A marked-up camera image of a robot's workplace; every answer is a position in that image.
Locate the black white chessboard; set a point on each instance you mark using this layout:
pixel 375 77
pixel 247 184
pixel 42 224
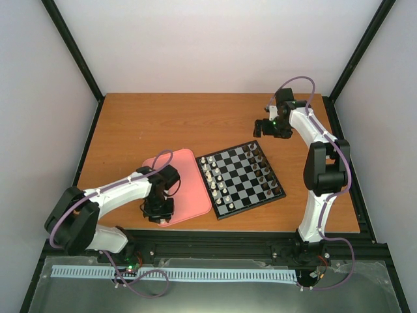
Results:
pixel 243 186

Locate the black aluminium base frame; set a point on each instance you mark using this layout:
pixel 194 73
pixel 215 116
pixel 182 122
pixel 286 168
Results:
pixel 371 284

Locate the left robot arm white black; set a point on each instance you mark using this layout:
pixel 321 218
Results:
pixel 73 224

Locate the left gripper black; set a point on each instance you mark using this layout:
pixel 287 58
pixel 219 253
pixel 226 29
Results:
pixel 166 214

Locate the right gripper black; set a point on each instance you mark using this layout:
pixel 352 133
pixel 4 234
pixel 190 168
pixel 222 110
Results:
pixel 263 122

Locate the pink plastic tray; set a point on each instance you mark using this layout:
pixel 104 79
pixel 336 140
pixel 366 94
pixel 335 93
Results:
pixel 192 199

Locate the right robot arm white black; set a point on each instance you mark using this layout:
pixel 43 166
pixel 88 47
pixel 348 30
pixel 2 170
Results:
pixel 326 171

